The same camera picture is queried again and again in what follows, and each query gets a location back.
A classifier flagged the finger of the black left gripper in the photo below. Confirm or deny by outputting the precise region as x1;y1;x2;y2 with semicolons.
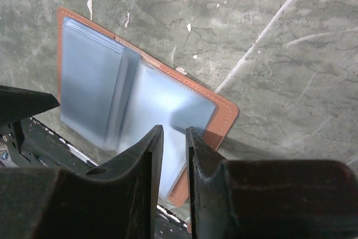
1;85;59;126

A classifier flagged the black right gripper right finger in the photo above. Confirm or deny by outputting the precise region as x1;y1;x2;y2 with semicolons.
186;127;357;238

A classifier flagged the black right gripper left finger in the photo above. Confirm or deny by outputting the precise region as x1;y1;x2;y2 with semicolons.
1;125;164;238

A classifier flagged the tan leather card holder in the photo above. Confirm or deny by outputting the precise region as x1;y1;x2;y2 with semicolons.
57;7;239;207

